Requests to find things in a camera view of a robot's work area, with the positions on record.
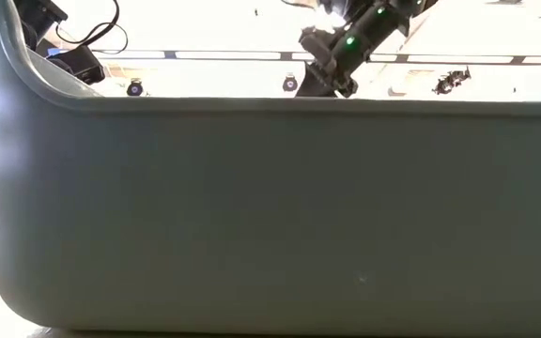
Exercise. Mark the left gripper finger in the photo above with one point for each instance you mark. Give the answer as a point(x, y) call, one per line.
point(80, 63)

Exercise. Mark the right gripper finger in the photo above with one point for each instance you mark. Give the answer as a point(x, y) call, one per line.
point(317, 89)

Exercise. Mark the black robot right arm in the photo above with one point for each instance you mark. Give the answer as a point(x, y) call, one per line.
point(369, 23)

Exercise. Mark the black irregular object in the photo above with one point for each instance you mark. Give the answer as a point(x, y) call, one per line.
point(449, 83)

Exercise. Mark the dark slate plastic bin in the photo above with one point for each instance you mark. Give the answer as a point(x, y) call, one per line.
point(270, 211)

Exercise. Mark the long segmented horizontal rail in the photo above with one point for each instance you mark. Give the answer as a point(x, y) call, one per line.
point(169, 55)

